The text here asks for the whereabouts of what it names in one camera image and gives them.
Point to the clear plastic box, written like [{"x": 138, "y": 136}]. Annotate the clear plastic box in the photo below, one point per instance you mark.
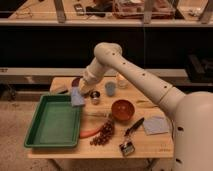
[{"x": 134, "y": 9}]

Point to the black remote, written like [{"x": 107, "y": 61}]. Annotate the black remote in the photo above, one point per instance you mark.
[{"x": 79, "y": 9}]

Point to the bunch of red grapes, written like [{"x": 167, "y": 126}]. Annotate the bunch of red grapes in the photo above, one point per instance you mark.
[{"x": 106, "y": 133}]

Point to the small metal cup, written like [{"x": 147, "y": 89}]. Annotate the small metal cup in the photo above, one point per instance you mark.
[{"x": 95, "y": 97}]

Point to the metal spoon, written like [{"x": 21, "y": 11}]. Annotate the metal spoon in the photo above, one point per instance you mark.
[{"x": 99, "y": 114}]

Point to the orange carrot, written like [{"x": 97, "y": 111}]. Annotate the orange carrot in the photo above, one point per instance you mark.
[{"x": 88, "y": 133}]

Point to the green plastic tray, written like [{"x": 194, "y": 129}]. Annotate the green plastic tray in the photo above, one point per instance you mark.
[{"x": 55, "y": 124}]

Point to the purple bowl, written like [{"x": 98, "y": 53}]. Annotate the purple bowl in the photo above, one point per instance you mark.
[{"x": 75, "y": 82}]

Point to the black brush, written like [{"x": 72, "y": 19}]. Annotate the black brush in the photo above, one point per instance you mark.
[{"x": 134, "y": 127}]

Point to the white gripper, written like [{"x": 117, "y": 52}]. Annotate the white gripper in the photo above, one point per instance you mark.
[{"x": 86, "y": 84}]

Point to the yellow banana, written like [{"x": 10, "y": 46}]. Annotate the yellow banana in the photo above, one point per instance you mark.
[{"x": 145, "y": 104}]

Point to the grey cloth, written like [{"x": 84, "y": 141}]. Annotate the grey cloth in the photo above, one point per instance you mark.
[{"x": 155, "y": 125}]

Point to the orange bowl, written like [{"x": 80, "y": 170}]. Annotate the orange bowl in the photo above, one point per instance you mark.
[{"x": 122, "y": 110}]

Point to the blue sponge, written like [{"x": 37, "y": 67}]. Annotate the blue sponge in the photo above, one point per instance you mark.
[{"x": 76, "y": 98}]

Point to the blue cup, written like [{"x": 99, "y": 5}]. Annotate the blue cup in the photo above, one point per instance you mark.
[{"x": 110, "y": 88}]

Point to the small metal binder clip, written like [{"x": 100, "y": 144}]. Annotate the small metal binder clip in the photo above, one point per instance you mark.
[{"x": 127, "y": 147}]

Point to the wooden table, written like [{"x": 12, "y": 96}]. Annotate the wooden table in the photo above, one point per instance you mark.
[{"x": 146, "y": 146}]

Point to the glass candle jar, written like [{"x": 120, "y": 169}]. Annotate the glass candle jar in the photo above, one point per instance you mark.
[{"x": 121, "y": 81}]

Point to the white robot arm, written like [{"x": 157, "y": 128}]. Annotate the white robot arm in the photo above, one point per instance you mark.
[{"x": 192, "y": 113}]

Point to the grey block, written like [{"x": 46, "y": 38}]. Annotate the grey block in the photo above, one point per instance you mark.
[{"x": 60, "y": 90}]

